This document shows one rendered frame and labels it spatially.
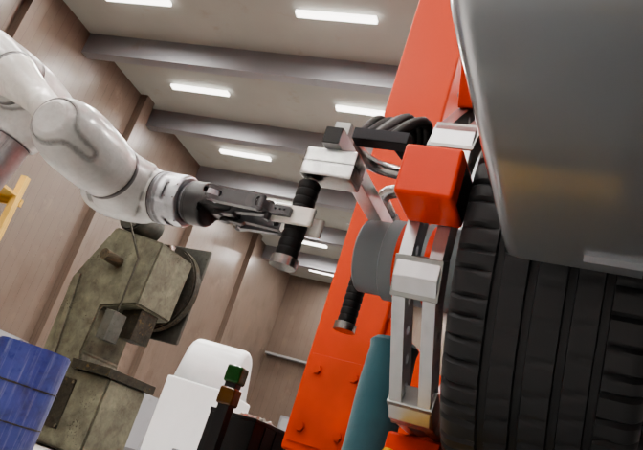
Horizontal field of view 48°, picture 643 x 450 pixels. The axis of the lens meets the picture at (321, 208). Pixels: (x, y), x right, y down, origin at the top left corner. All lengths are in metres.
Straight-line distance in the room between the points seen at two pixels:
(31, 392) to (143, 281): 3.81
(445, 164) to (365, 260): 0.35
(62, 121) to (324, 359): 0.86
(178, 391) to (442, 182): 6.50
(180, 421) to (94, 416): 1.73
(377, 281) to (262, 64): 10.69
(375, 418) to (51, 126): 0.70
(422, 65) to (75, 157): 1.11
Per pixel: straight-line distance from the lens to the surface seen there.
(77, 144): 1.13
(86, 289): 9.41
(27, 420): 5.37
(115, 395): 8.85
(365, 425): 1.27
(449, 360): 0.92
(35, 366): 5.33
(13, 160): 1.77
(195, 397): 7.21
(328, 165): 1.14
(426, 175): 0.90
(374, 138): 1.11
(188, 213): 1.20
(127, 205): 1.24
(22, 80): 1.58
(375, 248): 1.20
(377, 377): 1.28
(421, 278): 0.94
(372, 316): 1.70
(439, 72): 1.97
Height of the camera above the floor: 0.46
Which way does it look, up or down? 20 degrees up
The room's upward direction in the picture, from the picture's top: 18 degrees clockwise
